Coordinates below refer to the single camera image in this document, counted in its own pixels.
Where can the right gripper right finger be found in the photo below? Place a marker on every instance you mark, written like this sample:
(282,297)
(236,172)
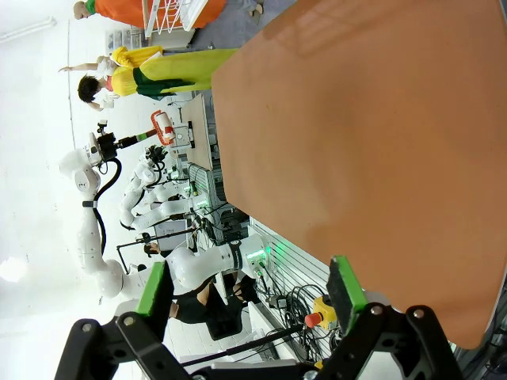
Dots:
(348,297)

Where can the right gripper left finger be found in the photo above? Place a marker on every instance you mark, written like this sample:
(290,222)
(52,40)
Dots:
(154,293)

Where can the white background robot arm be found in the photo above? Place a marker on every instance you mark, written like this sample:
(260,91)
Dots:
(132,198)
(89,237)
(166,209)

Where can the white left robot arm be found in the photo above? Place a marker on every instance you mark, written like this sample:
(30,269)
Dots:
(214,259)

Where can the yellow emergency stop button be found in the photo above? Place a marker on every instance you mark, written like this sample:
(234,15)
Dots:
(325,312)

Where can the laptop screen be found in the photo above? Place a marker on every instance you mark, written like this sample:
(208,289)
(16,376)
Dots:
(170,233)

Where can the white slotted panel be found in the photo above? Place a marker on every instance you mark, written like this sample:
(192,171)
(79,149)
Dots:
(293,265)

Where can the black rod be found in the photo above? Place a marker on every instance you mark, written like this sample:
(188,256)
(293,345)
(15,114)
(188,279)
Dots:
(245,346)

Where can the background black gripper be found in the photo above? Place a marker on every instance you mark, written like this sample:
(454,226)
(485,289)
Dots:
(106,144)

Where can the white box with dial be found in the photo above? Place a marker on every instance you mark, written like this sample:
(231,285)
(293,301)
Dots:
(182,136)

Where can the wooden background desk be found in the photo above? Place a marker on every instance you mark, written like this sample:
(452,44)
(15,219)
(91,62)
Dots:
(202,130)

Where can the person in yellow pineapple shirt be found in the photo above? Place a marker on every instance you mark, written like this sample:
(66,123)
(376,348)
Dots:
(178,67)

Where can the background storage shelf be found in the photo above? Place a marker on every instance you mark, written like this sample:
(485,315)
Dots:
(123,39)

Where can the person in orange top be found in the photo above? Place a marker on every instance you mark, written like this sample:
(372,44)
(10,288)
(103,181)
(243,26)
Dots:
(126,10)

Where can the ceiling light strip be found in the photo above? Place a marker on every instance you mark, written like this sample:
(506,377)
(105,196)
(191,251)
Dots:
(24,33)

